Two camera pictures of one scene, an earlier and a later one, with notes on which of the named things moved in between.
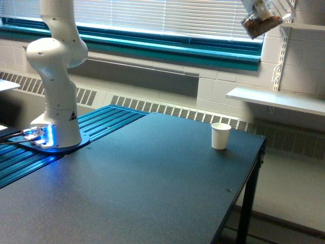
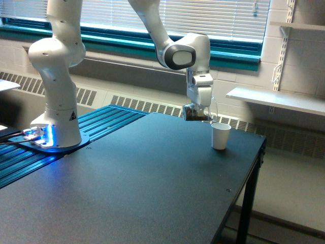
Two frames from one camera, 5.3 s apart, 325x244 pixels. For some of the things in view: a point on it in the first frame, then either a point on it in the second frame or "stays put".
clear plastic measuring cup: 260,16 → 193,112
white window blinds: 213,18 stays put
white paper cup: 220,135 stays put
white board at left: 5,85 stays put
